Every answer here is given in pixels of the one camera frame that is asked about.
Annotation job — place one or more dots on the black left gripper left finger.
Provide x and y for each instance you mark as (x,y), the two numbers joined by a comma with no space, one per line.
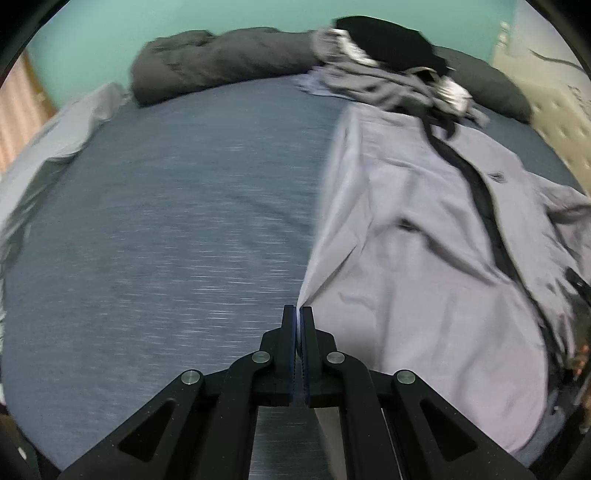
(199,426)

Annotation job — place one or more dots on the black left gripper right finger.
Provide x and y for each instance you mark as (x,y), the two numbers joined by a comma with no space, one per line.
(396,426)

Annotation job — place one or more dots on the light grey zip jacket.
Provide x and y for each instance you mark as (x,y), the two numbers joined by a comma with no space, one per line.
(448,258)

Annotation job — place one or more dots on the blue patterned bed sheet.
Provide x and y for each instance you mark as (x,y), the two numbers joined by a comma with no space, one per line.
(171,240)

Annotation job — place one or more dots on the grey crumpled garment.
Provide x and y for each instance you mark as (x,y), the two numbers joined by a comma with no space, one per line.
(339,76)

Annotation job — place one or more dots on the white striped garment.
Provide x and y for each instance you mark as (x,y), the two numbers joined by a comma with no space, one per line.
(446,88)

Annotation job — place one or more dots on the dark grey rolled duvet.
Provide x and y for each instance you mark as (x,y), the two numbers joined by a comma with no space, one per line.
(196,60)

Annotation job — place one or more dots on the cream tufted headboard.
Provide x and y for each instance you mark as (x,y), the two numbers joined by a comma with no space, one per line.
(560,113)

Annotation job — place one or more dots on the black garment on pile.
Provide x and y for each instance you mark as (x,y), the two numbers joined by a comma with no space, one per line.
(392,45)

